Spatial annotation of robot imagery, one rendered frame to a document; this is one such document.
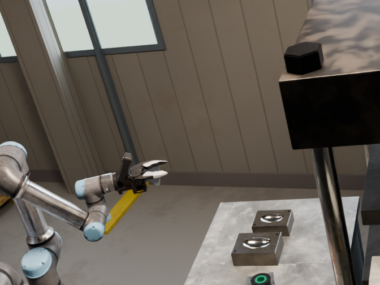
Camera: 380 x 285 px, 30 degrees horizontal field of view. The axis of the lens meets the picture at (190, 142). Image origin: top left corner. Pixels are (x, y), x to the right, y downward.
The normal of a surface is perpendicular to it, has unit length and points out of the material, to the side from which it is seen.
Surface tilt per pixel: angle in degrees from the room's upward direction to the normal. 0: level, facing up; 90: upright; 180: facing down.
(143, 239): 0
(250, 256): 90
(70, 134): 90
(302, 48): 0
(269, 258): 90
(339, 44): 0
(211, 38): 90
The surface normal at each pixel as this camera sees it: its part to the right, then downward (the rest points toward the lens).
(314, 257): -0.24, -0.87
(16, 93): -0.41, 0.50
